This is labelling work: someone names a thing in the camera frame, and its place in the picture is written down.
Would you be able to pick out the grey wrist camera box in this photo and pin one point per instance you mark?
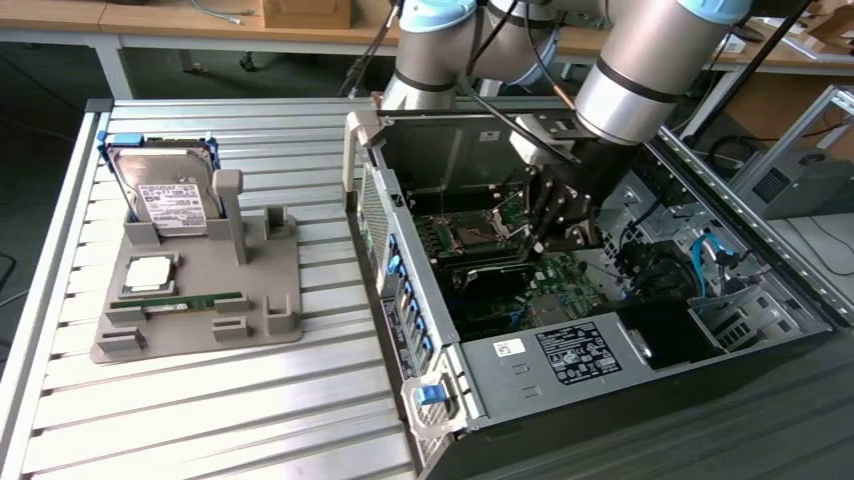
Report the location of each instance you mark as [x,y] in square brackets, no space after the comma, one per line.
[534,145]

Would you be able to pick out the silver chipset heatsink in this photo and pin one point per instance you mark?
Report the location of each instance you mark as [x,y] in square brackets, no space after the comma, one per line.
[549,307]

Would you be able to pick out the green RAM stick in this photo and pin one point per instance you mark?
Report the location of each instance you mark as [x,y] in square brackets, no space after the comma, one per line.
[181,301]

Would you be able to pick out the grey computer tower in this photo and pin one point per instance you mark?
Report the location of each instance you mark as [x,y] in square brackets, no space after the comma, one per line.
[801,185]

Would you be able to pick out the white power adapter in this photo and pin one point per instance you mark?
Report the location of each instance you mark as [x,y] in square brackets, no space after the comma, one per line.
[735,45]

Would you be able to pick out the grey parts rack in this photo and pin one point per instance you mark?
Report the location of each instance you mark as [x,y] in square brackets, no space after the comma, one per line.
[268,280]

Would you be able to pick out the open grey PC case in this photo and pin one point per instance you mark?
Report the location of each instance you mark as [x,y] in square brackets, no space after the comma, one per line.
[508,370]

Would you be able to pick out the CPU socket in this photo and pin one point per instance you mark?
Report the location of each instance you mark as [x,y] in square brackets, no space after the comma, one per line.
[470,232]

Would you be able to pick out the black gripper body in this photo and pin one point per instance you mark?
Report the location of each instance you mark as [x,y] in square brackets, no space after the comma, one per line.
[594,165]

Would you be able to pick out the silver CPU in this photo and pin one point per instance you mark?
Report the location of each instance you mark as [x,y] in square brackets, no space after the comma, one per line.
[150,274]

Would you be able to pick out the hard disk drive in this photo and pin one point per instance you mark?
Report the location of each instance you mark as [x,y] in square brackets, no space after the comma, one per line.
[127,139]

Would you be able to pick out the green motherboard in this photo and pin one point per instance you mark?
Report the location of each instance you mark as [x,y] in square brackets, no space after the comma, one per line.
[561,285]

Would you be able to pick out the black pole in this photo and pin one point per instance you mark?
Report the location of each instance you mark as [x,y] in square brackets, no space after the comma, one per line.
[755,65]

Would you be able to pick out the folded cardboard piece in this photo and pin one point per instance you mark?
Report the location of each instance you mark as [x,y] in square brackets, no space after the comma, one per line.
[835,30]

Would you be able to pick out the graphics card with black fan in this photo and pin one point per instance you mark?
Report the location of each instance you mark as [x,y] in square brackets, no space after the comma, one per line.
[497,282]

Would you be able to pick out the silver hard disk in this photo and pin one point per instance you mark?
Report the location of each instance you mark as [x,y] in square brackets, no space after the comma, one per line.
[167,195]

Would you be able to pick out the grey power supply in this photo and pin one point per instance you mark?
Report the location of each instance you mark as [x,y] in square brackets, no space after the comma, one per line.
[521,370]

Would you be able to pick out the wooden desk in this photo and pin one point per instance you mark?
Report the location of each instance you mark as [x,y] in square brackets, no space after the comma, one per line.
[167,20]

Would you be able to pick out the metal disk bay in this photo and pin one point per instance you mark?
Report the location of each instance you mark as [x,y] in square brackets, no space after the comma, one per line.
[741,315]

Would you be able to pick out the blue case latch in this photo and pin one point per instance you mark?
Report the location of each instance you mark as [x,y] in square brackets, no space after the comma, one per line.
[429,393]

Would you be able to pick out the brown cardboard box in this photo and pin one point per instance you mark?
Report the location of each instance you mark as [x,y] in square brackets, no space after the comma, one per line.
[308,12]

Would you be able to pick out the aluminium frame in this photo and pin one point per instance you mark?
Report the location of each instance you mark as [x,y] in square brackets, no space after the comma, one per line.
[824,107]

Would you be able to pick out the metal socket cover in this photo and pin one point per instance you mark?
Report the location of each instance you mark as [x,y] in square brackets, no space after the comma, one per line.
[514,212]

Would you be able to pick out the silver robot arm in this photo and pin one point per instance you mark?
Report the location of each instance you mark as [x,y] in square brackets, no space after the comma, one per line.
[634,75]

